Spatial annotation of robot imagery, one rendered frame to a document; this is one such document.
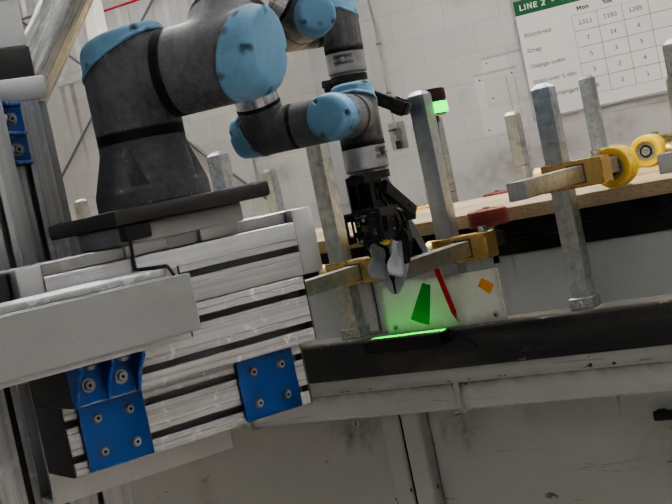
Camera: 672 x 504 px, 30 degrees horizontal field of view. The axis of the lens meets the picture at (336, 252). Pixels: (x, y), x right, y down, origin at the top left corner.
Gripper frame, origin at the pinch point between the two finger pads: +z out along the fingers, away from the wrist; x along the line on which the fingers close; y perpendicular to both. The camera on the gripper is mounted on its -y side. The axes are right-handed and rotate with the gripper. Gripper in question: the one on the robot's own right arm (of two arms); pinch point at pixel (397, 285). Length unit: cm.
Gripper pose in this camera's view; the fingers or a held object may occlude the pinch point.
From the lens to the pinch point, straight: 215.8
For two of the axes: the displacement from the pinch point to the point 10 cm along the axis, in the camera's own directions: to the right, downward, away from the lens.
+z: 2.0, 9.8, 0.4
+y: -5.1, 1.4, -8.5
